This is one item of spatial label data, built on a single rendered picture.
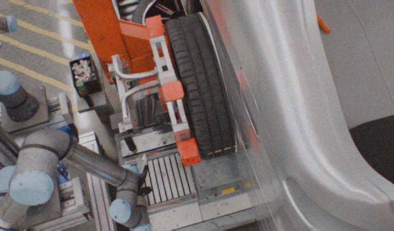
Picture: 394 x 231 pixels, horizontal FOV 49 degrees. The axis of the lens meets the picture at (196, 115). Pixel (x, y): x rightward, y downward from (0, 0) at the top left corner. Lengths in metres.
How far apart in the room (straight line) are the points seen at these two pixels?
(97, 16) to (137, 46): 0.32
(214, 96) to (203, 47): 0.20
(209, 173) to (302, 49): 1.57
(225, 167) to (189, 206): 0.31
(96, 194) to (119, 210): 0.99
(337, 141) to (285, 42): 0.26
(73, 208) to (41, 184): 0.63
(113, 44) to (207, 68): 0.76
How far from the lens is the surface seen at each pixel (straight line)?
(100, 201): 2.52
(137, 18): 2.90
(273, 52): 1.03
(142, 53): 2.42
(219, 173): 2.47
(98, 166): 1.54
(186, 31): 1.79
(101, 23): 2.21
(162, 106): 1.94
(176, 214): 2.56
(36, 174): 1.34
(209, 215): 2.53
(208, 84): 1.69
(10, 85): 2.06
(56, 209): 1.91
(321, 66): 1.00
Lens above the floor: 2.44
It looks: 56 degrees down
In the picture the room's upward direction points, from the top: 11 degrees counter-clockwise
